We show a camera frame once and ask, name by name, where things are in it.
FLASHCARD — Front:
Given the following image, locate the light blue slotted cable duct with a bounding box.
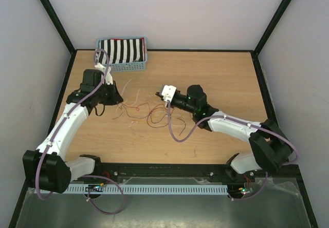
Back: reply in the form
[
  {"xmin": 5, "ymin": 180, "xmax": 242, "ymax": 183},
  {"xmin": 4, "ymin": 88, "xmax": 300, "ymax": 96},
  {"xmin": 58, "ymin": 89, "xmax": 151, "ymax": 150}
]
[{"xmin": 64, "ymin": 184, "xmax": 228, "ymax": 195}]

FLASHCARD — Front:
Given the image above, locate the white wire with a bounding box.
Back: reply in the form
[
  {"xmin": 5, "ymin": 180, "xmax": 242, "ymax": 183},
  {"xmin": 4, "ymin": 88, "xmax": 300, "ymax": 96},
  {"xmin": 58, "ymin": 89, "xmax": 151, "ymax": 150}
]
[{"xmin": 113, "ymin": 88, "xmax": 186, "ymax": 128}]

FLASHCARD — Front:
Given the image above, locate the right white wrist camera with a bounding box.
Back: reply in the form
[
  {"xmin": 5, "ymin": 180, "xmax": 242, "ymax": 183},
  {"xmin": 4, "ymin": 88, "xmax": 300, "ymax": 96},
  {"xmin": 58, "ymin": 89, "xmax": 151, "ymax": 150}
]
[{"xmin": 160, "ymin": 85, "xmax": 176, "ymax": 102}]

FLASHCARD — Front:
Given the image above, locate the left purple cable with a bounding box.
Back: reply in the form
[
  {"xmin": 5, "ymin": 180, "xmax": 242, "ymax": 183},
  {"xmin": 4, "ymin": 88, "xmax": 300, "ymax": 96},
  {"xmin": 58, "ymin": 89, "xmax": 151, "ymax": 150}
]
[{"xmin": 35, "ymin": 48, "xmax": 126, "ymax": 216}]

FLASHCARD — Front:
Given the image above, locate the dark purple wire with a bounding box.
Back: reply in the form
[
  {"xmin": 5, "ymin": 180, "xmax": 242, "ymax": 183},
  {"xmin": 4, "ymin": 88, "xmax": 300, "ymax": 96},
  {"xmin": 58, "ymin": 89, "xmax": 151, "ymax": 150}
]
[{"xmin": 123, "ymin": 102, "xmax": 187, "ymax": 136}]

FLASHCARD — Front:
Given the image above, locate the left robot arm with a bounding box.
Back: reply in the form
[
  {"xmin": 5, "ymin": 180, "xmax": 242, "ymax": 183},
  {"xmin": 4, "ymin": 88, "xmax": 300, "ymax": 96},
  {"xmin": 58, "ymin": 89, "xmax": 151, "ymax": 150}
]
[{"xmin": 23, "ymin": 65, "xmax": 123, "ymax": 193}]

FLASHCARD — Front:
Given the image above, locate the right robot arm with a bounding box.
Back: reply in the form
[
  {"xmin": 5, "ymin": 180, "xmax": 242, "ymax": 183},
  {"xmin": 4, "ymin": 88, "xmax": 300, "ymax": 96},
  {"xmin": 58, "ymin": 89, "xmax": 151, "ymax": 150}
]
[{"xmin": 156, "ymin": 85, "xmax": 297, "ymax": 181}]

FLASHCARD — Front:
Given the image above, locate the light blue plastic basket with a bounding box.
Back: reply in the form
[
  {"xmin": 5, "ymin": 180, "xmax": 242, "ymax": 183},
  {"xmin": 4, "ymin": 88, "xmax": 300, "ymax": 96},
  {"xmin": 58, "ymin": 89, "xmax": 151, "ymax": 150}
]
[{"xmin": 96, "ymin": 36, "xmax": 148, "ymax": 72}]

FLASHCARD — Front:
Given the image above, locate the black white striped cloth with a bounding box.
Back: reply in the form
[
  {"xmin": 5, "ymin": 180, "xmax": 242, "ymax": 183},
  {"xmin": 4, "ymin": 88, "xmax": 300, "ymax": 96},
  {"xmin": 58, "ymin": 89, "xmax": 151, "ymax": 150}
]
[{"xmin": 96, "ymin": 37, "xmax": 147, "ymax": 64}]

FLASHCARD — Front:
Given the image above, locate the yellow wire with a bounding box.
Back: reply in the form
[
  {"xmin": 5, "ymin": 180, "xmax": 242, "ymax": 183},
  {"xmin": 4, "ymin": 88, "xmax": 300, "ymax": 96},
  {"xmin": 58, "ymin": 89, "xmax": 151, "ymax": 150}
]
[{"xmin": 123, "ymin": 90, "xmax": 170, "ymax": 121}]

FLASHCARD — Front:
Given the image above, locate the black enclosure frame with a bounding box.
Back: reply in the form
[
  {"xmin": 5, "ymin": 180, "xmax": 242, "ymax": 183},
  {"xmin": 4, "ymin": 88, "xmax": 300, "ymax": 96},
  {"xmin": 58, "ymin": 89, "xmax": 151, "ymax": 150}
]
[{"xmin": 9, "ymin": 0, "xmax": 318, "ymax": 227}]

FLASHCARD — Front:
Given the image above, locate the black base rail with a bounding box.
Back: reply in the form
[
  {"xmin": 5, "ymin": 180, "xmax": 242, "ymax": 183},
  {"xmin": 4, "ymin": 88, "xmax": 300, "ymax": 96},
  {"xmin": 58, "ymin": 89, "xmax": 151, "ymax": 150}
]
[{"xmin": 91, "ymin": 163, "xmax": 255, "ymax": 183}]

